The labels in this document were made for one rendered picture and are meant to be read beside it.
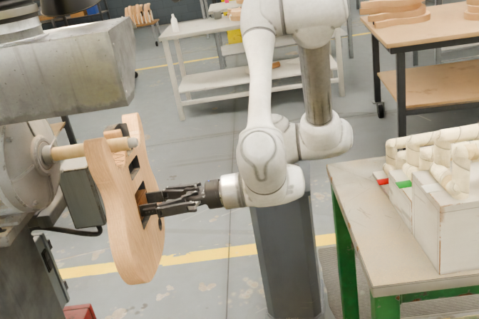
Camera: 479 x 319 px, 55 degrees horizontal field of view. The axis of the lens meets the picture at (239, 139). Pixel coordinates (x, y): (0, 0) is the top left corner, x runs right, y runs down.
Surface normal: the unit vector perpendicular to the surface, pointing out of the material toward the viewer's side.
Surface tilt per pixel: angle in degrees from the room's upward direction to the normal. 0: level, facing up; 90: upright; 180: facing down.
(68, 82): 90
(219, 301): 0
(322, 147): 112
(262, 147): 48
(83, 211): 90
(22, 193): 99
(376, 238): 0
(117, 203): 79
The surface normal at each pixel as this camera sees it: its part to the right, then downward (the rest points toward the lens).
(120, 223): -0.10, -0.20
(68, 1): 0.26, 0.28
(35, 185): 0.99, -0.02
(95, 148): -0.06, 0.05
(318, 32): 0.05, 0.81
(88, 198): 0.00, 0.40
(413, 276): -0.16, -0.90
